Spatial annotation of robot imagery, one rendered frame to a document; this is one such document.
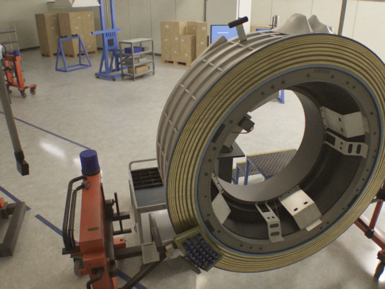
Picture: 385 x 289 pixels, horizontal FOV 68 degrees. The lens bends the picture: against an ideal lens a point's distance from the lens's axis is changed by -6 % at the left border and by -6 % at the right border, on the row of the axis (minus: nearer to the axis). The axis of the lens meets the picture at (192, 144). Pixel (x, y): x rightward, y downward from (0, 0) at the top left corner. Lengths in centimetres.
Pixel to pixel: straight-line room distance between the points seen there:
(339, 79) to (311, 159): 76
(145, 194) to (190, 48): 812
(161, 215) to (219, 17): 501
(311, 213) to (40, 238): 242
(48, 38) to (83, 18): 169
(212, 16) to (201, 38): 290
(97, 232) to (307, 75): 127
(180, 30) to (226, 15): 376
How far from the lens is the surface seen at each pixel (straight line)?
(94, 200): 184
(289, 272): 275
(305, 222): 212
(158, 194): 235
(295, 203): 215
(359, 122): 195
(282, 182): 227
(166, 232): 255
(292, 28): 171
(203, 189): 152
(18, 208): 348
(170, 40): 1053
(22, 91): 801
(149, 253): 182
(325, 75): 159
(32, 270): 296
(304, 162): 227
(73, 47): 1319
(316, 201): 222
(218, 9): 687
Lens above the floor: 200
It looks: 26 degrees down
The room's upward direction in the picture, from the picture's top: straight up
